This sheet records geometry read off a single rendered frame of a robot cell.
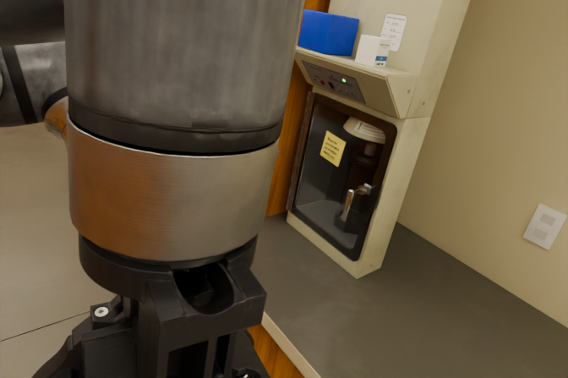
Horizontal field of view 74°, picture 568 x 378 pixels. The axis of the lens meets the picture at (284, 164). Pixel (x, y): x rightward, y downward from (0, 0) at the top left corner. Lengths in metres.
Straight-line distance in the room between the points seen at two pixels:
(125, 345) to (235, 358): 0.05
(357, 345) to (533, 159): 0.71
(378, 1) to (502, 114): 0.53
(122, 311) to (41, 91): 0.39
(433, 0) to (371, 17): 0.16
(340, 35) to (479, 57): 0.51
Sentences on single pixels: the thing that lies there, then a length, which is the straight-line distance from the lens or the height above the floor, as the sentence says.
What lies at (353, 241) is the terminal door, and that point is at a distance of 1.06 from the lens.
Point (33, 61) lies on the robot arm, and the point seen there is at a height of 1.49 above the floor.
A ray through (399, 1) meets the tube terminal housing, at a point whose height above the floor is 1.65.
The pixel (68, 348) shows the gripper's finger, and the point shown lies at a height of 1.44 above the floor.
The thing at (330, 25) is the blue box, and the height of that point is 1.57.
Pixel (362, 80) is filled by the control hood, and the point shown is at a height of 1.48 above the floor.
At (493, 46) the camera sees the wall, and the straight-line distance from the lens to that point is 1.30.
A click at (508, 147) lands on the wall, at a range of 1.28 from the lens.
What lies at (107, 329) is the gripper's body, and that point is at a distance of 0.21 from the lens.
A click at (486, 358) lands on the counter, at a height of 0.94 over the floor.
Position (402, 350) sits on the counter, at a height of 0.94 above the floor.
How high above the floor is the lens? 1.60
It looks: 23 degrees down
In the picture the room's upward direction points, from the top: 10 degrees clockwise
